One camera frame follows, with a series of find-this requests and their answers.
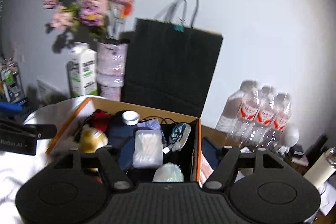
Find yellow white plush toy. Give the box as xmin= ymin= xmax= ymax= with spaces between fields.
xmin=74 ymin=124 xmax=108 ymax=153

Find black paper shopping bag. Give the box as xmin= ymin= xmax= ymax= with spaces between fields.
xmin=121 ymin=0 xmax=223 ymax=118

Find cotton swab plastic box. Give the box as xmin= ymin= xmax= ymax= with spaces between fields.
xmin=132 ymin=130 xmax=163 ymax=169

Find white green milk carton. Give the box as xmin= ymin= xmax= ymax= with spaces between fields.
xmin=68 ymin=42 xmax=98 ymax=98

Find iridescent shell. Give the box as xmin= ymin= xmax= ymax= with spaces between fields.
xmin=153 ymin=162 xmax=184 ymax=182

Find purple cloth pouch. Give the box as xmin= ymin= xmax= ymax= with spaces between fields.
xmin=137 ymin=118 xmax=161 ymax=130

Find white round lamp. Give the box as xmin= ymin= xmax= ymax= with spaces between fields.
xmin=281 ymin=124 xmax=299 ymax=147

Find purple glass vase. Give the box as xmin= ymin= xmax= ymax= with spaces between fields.
xmin=96 ymin=39 xmax=128 ymax=101

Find green binder clip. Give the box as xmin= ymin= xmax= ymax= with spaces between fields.
xmin=173 ymin=25 xmax=185 ymax=32

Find dried pink purple flowers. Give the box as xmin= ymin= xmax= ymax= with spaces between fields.
xmin=43 ymin=0 xmax=134 ymax=53

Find dark blue zip pouch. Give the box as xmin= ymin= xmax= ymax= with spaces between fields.
xmin=106 ymin=116 xmax=137 ymax=170

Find red orange cardboard box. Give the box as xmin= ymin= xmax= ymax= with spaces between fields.
xmin=46 ymin=96 xmax=213 ymax=184

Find white terry towel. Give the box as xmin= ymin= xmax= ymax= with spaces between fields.
xmin=1 ymin=96 xmax=96 ymax=223

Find water bottle pack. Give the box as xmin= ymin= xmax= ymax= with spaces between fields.
xmin=215 ymin=80 xmax=292 ymax=149

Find white thermos bottle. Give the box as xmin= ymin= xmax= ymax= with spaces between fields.
xmin=304 ymin=147 xmax=335 ymax=189

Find white screw cap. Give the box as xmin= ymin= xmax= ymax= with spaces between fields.
xmin=121 ymin=110 xmax=139 ymax=126

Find red rose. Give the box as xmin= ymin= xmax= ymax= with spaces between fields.
xmin=91 ymin=109 xmax=112 ymax=132

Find white round charger with cable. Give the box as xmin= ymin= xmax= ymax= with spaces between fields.
xmin=142 ymin=116 xmax=179 ymax=156

